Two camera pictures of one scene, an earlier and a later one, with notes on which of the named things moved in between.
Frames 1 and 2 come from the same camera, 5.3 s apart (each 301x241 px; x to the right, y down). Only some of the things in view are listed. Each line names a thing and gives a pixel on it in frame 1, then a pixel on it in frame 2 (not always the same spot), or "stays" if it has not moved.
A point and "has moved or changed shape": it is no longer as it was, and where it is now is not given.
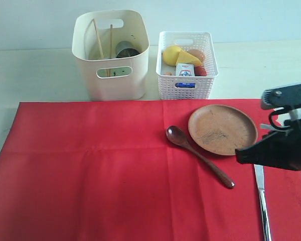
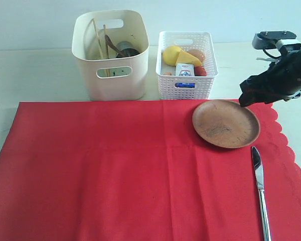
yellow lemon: x=170 y=54 stays
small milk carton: x=185 y=70 stays
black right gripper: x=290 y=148 -> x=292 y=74
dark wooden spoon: x=176 y=136 -> x=110 y=43
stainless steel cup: x=124 y=48 stays
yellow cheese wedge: x=184 y=57 stays
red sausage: x=200 y=71 stays
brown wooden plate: x=220 y=129 has moved or changed shape
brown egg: x=198 y=53 stays
